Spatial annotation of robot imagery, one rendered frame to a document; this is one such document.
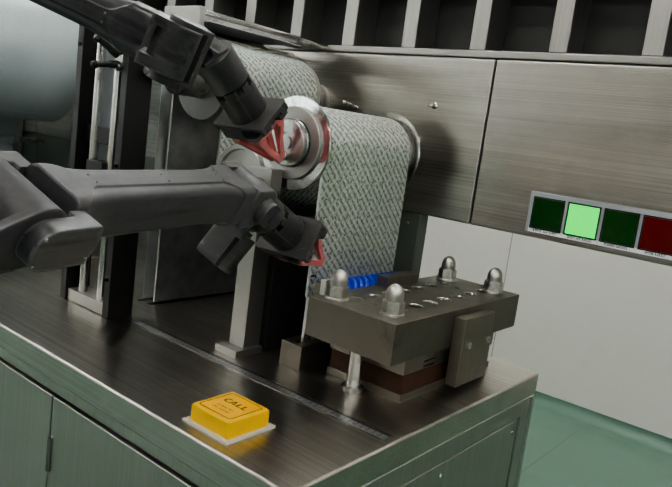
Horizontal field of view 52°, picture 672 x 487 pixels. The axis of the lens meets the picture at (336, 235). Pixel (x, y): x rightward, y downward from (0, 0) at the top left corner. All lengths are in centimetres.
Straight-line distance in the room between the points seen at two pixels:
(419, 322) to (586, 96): 48
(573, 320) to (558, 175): 255
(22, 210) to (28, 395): 72
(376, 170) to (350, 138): 9
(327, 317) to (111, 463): 37
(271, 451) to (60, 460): 45
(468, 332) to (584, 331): 264
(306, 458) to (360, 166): 50
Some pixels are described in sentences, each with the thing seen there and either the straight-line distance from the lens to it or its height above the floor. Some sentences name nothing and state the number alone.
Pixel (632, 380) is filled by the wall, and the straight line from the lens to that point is 369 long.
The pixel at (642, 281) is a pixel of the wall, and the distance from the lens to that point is 360.
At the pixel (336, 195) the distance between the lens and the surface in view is 109.
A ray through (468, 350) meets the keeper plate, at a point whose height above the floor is 97.
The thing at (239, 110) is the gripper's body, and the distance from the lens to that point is 98.
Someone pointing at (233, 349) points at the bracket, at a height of 91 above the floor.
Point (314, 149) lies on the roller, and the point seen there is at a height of 125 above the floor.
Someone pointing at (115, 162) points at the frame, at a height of 118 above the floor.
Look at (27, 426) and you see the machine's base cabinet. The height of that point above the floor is 74.
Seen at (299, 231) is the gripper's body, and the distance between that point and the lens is 100.
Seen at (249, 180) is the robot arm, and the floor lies 120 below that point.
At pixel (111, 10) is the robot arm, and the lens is 92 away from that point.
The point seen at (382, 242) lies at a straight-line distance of 122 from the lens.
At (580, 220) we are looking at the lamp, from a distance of 119.
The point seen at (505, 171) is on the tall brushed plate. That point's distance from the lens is 125.
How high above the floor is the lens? 128
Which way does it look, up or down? 9 degrees down
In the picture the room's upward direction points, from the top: 8 degrees clockwise
